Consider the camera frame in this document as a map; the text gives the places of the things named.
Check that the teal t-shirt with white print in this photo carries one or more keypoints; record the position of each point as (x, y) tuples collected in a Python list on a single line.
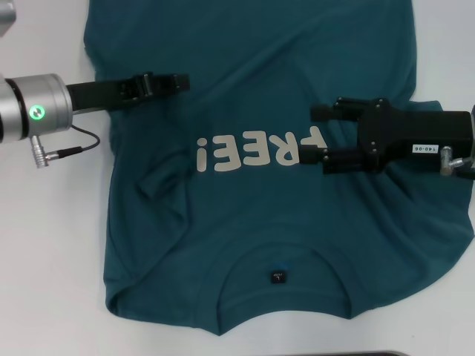
[(259, 55)]

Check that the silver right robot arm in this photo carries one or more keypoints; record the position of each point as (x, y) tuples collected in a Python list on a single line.
[(472, 133)]

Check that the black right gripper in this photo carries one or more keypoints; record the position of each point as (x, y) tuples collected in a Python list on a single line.
[(412, 130)]

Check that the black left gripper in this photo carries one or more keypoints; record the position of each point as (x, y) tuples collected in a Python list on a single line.
[(96, 94)]

